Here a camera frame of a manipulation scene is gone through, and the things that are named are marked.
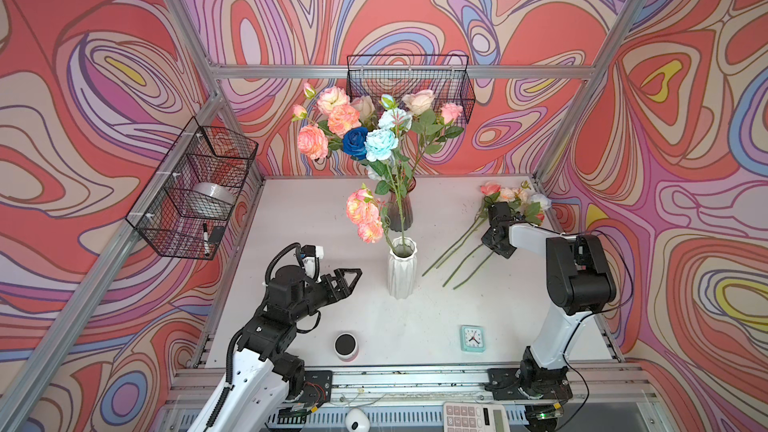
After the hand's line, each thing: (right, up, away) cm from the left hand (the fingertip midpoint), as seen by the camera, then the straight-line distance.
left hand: (357, 275), depth 73 cm
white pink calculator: (+28, -32, -5) cm, 43 cm away
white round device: (+1, -32, -6) cm, 32 cm away
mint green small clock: (+31, -18, +6) cm, 36 cm away
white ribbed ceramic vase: (+11, +2, 0) cm, 11 cm away
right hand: (+45, +3, +27) cm, 53 cm away
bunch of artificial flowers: (+58, +18, +34) cm, 70 cm away
